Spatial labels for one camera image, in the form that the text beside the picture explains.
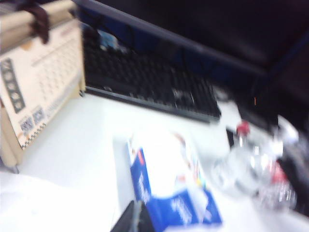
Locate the black monitor with orange light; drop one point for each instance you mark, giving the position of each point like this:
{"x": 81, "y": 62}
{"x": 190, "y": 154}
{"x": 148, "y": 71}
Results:
{"x": 289, "y": 91}

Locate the red label water bottle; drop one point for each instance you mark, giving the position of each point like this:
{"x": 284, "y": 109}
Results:
{"x": 278, "y": 174}

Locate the black computer monitor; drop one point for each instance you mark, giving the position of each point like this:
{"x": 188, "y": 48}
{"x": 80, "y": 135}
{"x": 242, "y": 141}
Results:
{"x": 217, "y": 24}

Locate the blue white tissue pack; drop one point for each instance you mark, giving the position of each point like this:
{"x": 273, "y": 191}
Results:
{"x": 164, "y": 169}

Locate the clear alcohol pump bottle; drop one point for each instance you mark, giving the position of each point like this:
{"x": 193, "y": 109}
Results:
{"x": 229, "y": 169}

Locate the beige desk calendar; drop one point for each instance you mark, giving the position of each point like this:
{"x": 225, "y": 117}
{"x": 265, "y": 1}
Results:
{"x": 48, "y": 79}

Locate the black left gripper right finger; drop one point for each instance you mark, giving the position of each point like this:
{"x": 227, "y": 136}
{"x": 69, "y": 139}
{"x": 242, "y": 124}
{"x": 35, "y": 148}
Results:
{"x": 144, "y": 222}

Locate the black computer keyboard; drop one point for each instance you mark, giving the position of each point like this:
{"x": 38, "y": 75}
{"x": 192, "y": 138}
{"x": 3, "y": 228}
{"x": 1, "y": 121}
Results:
{"x": 144, "y": 82}

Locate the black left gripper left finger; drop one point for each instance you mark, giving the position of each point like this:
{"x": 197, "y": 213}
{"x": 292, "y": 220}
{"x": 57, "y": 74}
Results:
{"x": 129, "y": 220}

